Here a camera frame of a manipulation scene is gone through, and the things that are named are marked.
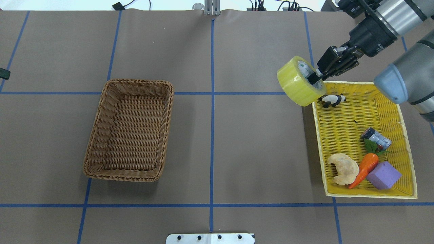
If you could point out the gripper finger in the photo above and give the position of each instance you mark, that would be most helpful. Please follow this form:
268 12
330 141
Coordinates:
4 74

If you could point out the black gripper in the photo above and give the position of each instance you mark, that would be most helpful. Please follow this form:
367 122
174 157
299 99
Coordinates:
370 36

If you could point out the yellow tape roll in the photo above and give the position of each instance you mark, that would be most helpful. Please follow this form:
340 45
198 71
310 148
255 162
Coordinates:
300 81

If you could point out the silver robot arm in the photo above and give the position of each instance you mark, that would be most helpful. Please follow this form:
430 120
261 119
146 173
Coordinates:
409 78

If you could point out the brown wicker basket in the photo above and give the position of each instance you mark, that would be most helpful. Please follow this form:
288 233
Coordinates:
129 138

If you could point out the toy panda figure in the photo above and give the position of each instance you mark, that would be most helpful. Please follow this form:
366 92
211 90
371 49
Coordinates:
332 100

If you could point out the small printed can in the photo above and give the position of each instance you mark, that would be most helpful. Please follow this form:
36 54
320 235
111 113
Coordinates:
383 143

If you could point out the orange toy carrot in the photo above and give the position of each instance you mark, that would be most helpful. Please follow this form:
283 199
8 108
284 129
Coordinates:
368 163

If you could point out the toy croissant bread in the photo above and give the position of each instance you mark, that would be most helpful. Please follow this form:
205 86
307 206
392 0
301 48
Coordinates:
347 169

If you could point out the purple foam cube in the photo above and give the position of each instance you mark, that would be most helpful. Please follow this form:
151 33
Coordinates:
384 176

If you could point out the small black puck device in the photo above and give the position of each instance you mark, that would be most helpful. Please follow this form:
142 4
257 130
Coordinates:
118 6

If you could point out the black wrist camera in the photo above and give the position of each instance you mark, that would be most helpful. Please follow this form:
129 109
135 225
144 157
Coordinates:
355 8

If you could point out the aluminium frame post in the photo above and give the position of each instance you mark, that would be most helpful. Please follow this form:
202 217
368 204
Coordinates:
212 8

